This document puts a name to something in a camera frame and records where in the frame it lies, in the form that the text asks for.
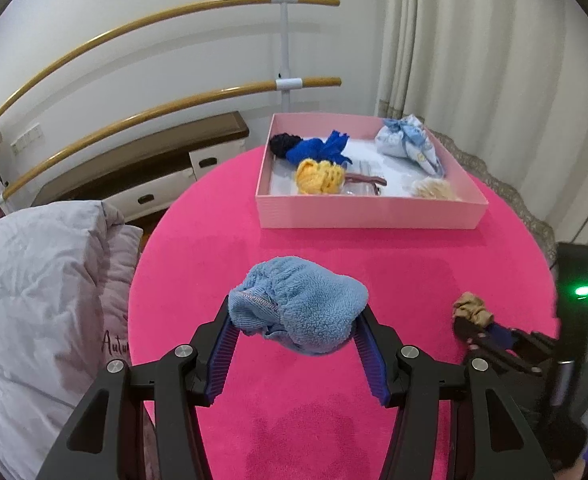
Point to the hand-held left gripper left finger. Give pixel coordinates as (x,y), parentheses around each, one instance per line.
(219,365)

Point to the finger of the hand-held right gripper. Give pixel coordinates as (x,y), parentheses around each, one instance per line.
(473,334)
(499,334)

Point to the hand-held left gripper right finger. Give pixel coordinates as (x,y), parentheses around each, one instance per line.
(373,365)

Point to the beige scrunchie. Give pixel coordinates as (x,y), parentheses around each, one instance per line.
(471,307)

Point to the light blue towel cap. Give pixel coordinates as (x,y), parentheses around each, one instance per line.
(304,305)

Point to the bag of cotton swabs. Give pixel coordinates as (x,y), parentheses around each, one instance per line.
(433,189)

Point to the pink cardboard box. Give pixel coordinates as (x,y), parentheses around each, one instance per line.
(373,212)

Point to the clear packet with hair clip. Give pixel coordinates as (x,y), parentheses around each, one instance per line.
(363,178)

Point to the yellow crochet pouch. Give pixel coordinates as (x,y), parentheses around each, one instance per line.
(319,177)

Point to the printed pouch with blue ribbon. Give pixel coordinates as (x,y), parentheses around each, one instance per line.
(403,142)

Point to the blue mesh bath sponge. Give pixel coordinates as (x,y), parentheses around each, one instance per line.
(314,150)

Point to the black scrunchie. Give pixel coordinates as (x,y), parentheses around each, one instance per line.
(281,145)

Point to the person's right forearm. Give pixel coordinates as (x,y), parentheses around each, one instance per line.
(578,472)

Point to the grey quilted blanket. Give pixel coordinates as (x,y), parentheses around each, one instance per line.
(34,285)

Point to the white and brown bench cabinet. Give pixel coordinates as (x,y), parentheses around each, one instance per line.
(214,157)

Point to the short wooden barre bar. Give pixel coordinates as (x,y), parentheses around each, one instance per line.
(319,81)

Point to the cream curtain with lace trim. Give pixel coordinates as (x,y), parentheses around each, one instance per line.
(473,35)

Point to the white wall sockets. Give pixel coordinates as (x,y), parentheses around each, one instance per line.
(26,140)

